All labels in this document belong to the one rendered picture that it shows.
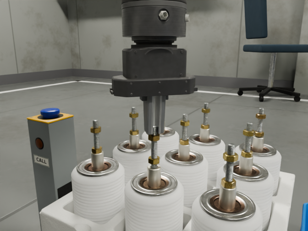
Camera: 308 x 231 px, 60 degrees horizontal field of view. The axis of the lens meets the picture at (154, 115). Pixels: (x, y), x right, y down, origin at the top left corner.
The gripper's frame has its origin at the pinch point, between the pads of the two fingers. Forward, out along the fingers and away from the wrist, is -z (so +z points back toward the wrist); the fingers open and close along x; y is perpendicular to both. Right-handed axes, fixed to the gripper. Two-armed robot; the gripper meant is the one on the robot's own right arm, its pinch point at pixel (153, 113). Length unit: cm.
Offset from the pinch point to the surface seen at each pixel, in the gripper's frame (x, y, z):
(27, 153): 35, -84, -37
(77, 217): 12.4, -4.4, -18.8
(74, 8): 12, -403, 64
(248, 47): -140, -184, 8
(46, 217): 17.8, -7.1, -19.5
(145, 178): 1.1, -1.6, -11.4
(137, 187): 2.9, 1.0, -11.4
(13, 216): 31, -36, -37
